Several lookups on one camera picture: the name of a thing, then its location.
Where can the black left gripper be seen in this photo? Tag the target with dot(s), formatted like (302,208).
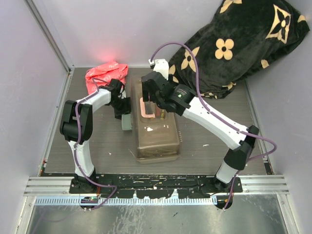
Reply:
(126,110)

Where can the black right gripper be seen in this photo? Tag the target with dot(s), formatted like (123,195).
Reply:
(145,95)

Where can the grey green toolbox latch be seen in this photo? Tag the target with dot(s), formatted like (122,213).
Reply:
(126,122)

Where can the translucent brown plastic toolbox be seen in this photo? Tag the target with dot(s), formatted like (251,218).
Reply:
(156,140)

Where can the yellow black screwdriver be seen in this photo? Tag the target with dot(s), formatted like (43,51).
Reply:
(162,115)

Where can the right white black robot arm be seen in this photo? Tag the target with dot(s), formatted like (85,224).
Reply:
(182,100)

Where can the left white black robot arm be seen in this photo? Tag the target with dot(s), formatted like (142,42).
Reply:
(77,125)

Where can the pink printed cloth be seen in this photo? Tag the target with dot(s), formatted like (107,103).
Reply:
(103,74)

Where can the black floral plush blanket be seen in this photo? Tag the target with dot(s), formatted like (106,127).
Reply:
(243,37)

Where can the pink toolbox carry handle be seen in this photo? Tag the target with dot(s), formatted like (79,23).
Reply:
(147,109)

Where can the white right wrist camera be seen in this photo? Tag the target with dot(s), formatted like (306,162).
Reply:
(161,66)

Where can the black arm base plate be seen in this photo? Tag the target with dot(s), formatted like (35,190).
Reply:
(151,186)

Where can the white slotted cable duct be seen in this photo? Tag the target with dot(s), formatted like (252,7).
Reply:
(89,201)

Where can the vertical aluminium corner post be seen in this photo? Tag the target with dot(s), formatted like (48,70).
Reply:
(45,23)

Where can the aluminium frame rail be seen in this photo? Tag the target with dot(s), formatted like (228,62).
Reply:
(258,184)

